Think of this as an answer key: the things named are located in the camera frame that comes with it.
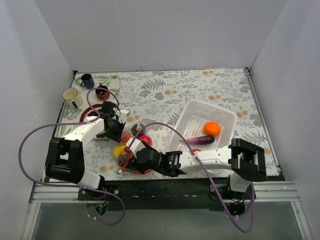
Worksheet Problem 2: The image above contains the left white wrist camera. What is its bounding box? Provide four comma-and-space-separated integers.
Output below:
118, 109, 130, 123

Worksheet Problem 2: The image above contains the dark blue mug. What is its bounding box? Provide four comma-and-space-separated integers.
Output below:
80, 73, 95, 90

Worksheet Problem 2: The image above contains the floral patterned tablecloth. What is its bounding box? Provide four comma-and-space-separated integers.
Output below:
84, 68, 281, 180

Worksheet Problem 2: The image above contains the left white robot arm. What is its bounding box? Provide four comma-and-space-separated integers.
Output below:
45, 101, 130, 200

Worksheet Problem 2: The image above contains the fake watermelon slice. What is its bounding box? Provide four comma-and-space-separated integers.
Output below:
120, 130, 134, 144

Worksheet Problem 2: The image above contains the clear zip top bag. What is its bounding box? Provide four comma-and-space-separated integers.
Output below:
113, 122, 153, 174

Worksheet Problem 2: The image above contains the brown orange small cup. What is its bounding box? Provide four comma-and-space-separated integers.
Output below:
95, 82, 110, 101

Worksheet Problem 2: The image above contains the dark purple fake fruit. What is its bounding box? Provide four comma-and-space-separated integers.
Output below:
131, 123, 144, 136

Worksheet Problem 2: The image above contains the purple fake eggplant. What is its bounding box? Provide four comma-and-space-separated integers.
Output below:
186, 135, 215, 145

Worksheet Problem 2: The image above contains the orange fake mandarin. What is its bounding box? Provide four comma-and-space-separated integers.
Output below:
203, 121, 221, 138

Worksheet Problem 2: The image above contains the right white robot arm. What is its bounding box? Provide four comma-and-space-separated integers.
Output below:
126, 138, 267, 199

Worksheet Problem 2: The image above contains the red rimmed plate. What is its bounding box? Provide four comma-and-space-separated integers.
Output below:
79, 103, 107, 139

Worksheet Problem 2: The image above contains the cream enamel mug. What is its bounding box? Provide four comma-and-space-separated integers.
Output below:
62, 87, 83, 109

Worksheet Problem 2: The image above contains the yellow fake lemon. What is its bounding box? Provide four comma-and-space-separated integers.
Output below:
113, 144, 126, 160

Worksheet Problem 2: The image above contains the red fake apple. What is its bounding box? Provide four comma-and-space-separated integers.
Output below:
138, 134, 153, 147

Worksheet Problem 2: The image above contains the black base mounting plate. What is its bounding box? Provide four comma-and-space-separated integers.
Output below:
77, 177, 257, 211

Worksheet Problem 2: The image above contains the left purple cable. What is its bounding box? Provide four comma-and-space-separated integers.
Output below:
18, 87, 126, 226

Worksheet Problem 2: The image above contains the leaf patterned serving tray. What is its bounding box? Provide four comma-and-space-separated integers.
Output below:
55, 72, 121, 137

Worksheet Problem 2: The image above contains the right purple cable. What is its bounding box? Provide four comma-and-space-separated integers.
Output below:
129, 122, 257, 234

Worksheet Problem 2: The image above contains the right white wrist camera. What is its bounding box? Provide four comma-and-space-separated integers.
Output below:
125, 138, 145, 157

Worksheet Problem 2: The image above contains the purple cable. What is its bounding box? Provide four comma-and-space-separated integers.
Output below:
18, 87, 126, 226
129, 122, 257, 234

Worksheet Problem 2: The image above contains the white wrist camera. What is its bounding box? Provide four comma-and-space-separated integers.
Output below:
125, 138, 145, 157
118, 109, 130, 123

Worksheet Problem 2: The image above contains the white perforated plastic basket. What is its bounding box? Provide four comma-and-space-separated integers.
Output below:
166, 99, 238, 176

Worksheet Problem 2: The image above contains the aluminium frame rail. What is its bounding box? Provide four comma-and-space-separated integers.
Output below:
29, 181, 300, 203

